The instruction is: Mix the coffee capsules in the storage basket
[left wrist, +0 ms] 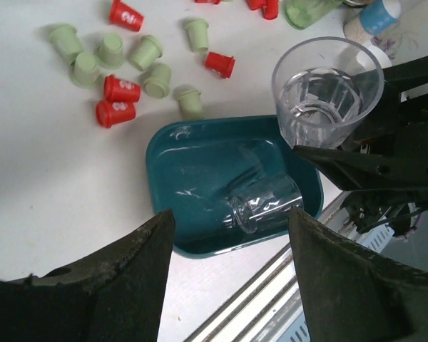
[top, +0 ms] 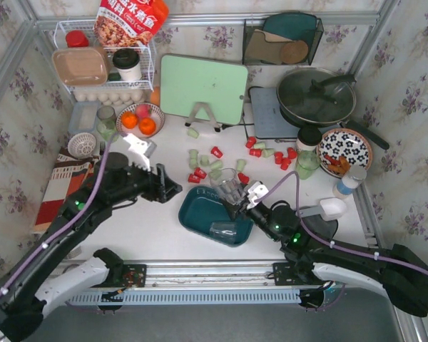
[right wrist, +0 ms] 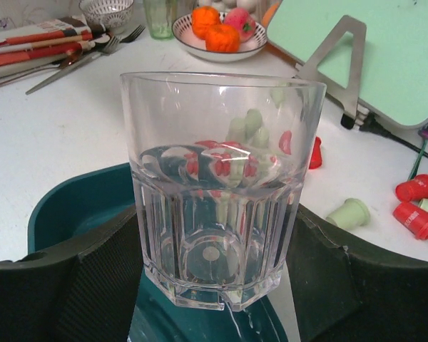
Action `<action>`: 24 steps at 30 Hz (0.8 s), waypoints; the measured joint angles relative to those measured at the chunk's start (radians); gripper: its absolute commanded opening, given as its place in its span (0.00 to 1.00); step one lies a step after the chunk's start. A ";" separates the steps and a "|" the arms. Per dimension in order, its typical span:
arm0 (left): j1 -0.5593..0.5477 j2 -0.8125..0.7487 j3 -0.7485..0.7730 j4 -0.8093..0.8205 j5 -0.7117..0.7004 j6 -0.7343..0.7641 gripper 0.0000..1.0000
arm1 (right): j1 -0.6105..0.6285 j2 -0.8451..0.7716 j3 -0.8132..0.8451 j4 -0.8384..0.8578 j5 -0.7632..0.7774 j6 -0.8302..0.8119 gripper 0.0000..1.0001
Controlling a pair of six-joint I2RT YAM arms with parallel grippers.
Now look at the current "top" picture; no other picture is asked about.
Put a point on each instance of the orange behind board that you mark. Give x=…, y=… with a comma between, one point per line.
x=155, y=97

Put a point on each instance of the patterned orange cloth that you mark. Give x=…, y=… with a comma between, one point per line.
x=67, y=176

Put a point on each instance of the red lid jar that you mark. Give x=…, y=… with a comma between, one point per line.
x=76, y=39

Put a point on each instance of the white scoop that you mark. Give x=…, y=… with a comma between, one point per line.
x=329, y=209

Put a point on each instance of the round cork coaster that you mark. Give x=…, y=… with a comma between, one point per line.
x=294, y=52

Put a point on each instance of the green cutting board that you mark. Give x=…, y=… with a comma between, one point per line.
x=186, y=81

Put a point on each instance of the red capsule center right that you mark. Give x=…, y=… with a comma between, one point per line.
x=244, y=179

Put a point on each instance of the red capsule right middle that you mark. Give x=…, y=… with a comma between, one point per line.
x=255, y=152

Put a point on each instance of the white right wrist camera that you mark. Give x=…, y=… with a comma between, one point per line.
x=254, y=193

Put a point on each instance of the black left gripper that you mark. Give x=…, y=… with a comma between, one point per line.
x=158, y=183

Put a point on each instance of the white wire rack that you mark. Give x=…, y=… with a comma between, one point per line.
x=147, y=55

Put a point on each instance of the orange fruit left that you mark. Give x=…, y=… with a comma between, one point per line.
x=129, y=120

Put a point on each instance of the red capsule left lower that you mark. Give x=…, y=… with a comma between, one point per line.
x=193, y=179

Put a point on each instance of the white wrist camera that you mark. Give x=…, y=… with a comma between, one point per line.
x=140, y=150
x=254, y=193

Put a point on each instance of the green capsule near board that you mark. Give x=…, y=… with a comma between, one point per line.
x=192, y=133

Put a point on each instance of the teal plate in organizer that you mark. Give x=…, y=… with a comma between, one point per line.
x=296, y=26

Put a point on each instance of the red capsule by cooker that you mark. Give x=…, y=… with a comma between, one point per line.
x=250, y=142

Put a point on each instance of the white strainer basket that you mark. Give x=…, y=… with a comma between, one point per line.
x=82, y=145

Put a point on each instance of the red apple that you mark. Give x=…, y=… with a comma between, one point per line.
x=143, y=110

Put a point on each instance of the clear food container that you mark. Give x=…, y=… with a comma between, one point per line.
x=83, y=118

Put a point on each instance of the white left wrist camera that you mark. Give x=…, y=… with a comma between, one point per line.
x=140, y=150

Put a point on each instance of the teal storage basket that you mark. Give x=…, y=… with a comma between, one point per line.
x=201, y=207

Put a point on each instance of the black-lid white jar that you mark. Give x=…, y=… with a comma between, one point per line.
x=308, y=138

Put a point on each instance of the clear glass cup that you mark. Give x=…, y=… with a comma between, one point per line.
x=223, y=230
x=227, y=185

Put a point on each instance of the green plastic cup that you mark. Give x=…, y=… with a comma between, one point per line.
x=307, y=163

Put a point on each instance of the black mesh organizer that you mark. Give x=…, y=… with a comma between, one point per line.
x=263, y=48

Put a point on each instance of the black frying pan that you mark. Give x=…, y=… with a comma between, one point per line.
x=321, y=98

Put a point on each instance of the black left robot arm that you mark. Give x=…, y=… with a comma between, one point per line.
x=27, y=293

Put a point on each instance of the grey induction cooker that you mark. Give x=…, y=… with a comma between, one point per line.
x=268, y=121

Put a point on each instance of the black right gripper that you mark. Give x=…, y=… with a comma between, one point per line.
x=240, y=204

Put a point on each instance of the red capsule center top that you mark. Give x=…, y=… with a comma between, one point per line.
x=216, y=152

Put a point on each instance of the red snack bag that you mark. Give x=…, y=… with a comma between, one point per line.
x=126, y=23

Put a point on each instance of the orange fruit right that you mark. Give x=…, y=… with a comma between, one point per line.
x=147, y=126

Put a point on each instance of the beige plastic tray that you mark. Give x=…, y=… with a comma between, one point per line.
x=81, y=67

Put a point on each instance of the orange fruit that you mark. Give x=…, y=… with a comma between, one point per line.
x=129, y=120
x=147, y=126

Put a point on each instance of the white bottle grey cap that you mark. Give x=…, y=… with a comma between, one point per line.
x=349, y=182

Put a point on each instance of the white black-lid coffee cup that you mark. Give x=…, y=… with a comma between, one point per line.
x=127, y=62

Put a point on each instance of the fruit bowl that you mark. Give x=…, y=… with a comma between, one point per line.
x=157, y=115

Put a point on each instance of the green capsule center right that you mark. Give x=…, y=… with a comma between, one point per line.
x=240, y=165

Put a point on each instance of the egg carton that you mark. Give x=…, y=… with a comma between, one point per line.
x=111, y=97

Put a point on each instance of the green glass jar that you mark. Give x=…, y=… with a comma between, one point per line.
x=106, y=122

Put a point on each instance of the floral blue plate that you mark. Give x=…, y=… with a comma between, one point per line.
x=341, y=148

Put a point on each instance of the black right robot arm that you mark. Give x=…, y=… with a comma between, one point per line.
x=396, y=273

